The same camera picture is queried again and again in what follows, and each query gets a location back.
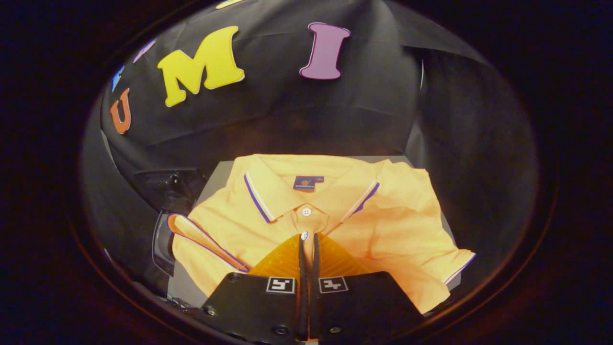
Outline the black backdrop cloth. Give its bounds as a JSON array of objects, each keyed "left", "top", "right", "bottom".
[{"left": 81, "top": 0, "right": 539, "bottom": 298}]

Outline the orange polo shirt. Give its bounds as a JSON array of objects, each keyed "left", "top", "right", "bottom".
[{"left": 167, "top": 153, "right": 477, "bottom": 314}]

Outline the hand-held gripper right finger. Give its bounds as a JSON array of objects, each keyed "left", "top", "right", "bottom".
[{"left": 309, "top": 232, "right": 427, "bottom": 343}]

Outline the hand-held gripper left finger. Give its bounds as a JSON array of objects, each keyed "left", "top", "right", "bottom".
[{"left": 199, "top": 233, "right": 307, "bottom": 343}]

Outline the small silver cabinet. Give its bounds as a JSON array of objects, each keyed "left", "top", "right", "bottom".
[{"left": 170, "top": 155, "right": 463, "bottom": 307}]

